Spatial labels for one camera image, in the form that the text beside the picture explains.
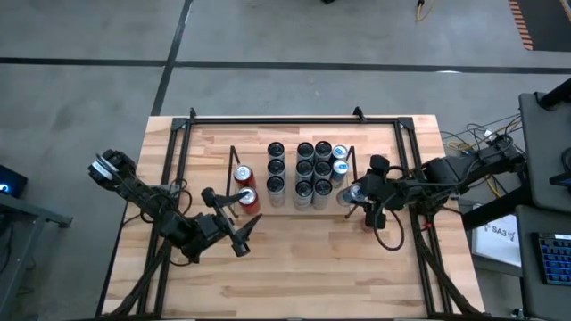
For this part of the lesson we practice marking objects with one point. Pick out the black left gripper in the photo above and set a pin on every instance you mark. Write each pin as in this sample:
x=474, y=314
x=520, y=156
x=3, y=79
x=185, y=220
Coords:
x=218, y=227

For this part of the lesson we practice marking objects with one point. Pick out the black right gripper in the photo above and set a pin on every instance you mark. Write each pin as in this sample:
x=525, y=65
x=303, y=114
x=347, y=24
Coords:
x=381, y=191

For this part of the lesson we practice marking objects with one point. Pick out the Red Bull can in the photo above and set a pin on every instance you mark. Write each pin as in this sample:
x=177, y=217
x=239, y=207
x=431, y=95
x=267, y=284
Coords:
x=350, y=196
x=339, y=151
x=340, y=167

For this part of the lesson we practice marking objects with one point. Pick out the Celsius Tropical Vibe can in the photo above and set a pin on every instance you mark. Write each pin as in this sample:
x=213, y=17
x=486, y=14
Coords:
x=322, y=187
x=322, y=168

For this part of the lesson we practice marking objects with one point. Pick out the blue-banded Celsius can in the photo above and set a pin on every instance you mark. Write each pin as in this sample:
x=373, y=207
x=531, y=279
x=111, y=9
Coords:
x=304, y=167

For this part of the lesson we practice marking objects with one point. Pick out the Celsius Peach Vibe can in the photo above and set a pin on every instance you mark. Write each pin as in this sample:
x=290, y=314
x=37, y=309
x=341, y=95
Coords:
x=305, y=149
x=275, y=167

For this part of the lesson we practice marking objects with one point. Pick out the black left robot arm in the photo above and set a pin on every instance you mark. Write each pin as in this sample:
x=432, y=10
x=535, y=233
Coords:
x=147, y=200

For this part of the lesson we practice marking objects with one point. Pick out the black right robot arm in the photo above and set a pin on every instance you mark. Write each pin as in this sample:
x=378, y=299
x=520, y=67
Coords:
x=446, y=171

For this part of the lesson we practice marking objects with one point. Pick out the black desk crossbar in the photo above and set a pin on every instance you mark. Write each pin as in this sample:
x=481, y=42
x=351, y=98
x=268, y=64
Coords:
x=495, y=207

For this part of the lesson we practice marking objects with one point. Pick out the white paper sign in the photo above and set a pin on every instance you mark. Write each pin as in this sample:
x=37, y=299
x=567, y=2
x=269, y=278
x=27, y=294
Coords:
x=499, y=245

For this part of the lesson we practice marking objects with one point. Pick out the grey side desk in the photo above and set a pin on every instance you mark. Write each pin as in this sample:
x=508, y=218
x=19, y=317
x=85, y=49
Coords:
x=544, y=178

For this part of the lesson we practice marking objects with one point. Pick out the grey keyboard desk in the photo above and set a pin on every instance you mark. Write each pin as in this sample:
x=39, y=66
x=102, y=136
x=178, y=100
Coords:
x=528, y=276

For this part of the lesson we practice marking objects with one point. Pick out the grey metal stand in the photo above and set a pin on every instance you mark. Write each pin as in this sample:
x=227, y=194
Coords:
x=44, y=214

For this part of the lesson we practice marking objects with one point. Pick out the backlit black keyboard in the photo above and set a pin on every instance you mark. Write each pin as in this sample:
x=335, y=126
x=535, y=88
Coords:
x=555, y=258

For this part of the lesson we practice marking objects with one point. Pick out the black vertical pole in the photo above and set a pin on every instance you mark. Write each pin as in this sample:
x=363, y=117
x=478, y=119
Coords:
x=555, y=96

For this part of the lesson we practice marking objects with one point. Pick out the black device with blue light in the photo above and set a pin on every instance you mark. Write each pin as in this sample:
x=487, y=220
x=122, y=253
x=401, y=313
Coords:
x=13, y=180

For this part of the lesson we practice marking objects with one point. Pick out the black mat with orange stripes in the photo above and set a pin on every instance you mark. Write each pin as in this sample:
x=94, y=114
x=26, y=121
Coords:
x=548, y=27

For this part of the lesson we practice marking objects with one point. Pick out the wooden shelf with black frame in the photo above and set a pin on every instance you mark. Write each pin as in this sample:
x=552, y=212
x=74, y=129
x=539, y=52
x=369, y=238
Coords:
x=289, y=198

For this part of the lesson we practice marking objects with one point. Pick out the black metal table frame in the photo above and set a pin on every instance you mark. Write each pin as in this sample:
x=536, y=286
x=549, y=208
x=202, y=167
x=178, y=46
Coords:
x=290, y=120

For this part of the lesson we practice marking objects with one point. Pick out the black desk mount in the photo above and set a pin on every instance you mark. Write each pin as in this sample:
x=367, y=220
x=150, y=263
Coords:
x=564, y=178

